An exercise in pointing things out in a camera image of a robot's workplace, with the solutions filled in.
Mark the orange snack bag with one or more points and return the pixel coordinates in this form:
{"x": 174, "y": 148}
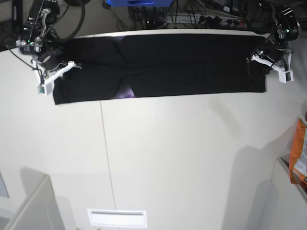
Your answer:
{"x": 298, "y": 156}

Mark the white power strip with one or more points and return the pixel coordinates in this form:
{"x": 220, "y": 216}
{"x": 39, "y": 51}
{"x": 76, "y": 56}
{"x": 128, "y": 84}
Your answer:
{"x": 196, "y": 20}

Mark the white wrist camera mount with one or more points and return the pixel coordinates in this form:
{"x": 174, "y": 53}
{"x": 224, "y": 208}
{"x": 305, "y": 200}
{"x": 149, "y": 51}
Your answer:
{"x": 283, "y": 67}
{"x": 46, "y": 78}

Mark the black T-shirt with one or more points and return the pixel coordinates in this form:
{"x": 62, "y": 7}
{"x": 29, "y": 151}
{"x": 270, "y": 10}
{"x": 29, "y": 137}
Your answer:
{"x": 157, "y": 65}

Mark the white cabinet left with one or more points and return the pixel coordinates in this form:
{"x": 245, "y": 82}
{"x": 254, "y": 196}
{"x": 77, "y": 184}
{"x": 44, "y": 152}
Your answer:
{"x": 41, "y": 209}

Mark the blue box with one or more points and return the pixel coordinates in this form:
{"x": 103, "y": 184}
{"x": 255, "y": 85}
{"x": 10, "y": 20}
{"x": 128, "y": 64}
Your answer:
{"x": 146, "y": 3}

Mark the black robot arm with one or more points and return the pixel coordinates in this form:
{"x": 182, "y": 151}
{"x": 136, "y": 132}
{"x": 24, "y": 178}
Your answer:
{"x": 36, "y": 39}
{"x": 283, "y": 28}

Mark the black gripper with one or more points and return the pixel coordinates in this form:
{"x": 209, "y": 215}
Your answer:
{"x": 269, "y": 53}
{"x": 49, "y": 58}

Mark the white table slot plate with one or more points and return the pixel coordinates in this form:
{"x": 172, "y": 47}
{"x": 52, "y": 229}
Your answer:
{"x": 117, "y": 218}

